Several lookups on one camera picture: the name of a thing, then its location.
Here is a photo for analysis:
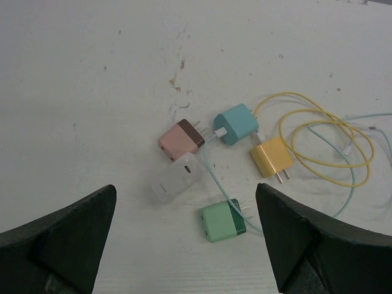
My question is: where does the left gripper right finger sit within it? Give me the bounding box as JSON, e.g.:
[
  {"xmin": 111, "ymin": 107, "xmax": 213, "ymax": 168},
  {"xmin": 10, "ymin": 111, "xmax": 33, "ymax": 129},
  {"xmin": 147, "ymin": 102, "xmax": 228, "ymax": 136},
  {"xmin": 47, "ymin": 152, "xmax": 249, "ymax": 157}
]
[{"xmin": 255, "ymin": 183, "xmax": 391, "ymax": 293}]

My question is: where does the pink brown charger plug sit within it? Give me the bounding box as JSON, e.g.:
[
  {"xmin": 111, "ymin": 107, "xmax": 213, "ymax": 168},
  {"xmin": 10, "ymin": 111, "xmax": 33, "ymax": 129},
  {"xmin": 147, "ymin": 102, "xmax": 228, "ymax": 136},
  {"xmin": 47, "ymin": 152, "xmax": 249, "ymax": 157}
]
[{"xmin": 157, "ymin": 119, "xmax": 205, "ymax": 162}]

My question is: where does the white charger plug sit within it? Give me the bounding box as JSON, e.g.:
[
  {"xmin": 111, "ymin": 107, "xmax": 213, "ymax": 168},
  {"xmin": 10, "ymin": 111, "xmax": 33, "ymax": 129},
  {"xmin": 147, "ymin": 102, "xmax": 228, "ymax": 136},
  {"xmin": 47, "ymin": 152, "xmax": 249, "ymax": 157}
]
[{"xmin": 151, "ymin": 153, "xmax": 206, "ymax": 203}]

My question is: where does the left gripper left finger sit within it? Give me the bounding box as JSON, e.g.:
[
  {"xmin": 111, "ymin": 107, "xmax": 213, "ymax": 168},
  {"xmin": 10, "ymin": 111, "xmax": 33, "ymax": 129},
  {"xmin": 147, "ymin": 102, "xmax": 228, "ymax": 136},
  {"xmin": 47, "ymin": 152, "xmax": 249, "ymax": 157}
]
[{"xmin": 1, "ymin": 185, "xmax": 116, "ymax": 293}]

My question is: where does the yellow charging cable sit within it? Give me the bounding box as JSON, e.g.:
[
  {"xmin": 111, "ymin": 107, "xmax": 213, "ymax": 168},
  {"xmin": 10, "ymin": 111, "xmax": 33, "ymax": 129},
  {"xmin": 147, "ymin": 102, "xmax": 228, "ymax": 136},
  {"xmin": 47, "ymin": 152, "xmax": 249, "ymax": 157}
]
[{"xmin": 253, "ymin": 91, "xmax": 376, "ymax": 188}]

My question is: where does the teal charger plug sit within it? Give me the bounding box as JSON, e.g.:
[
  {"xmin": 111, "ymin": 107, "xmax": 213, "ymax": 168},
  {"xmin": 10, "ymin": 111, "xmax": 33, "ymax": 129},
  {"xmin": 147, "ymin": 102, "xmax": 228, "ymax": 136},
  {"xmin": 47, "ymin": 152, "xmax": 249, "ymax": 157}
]
[{"xmin": 213, "ymin": 104, "xmax": 259, "ymax": 146}]

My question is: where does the yellow charger plug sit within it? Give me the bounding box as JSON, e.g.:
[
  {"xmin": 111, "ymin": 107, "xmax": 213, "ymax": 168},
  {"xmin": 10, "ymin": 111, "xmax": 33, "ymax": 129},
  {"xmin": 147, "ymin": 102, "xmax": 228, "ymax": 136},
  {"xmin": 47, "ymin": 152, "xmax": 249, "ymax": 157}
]
[{"xmin": 250, "ymin": 137, "xmax": 294, "ymax": 184}]

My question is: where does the green charger plug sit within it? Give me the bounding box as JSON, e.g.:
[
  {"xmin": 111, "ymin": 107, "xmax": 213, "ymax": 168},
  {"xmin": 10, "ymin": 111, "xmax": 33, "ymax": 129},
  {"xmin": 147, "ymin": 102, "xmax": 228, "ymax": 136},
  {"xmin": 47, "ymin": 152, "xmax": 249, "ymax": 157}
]
[{"xmin": 198, "ymin": 200, "xmax": 247, "ymax": 243}]

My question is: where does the mint charging cable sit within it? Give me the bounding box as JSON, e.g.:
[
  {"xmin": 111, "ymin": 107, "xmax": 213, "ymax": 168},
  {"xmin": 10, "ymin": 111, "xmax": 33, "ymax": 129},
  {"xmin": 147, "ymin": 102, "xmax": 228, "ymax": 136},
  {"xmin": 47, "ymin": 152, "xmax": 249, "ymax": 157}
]
[{"xmin": 202, "ymin": 113, "xmax": 392, "ymax": 236}]

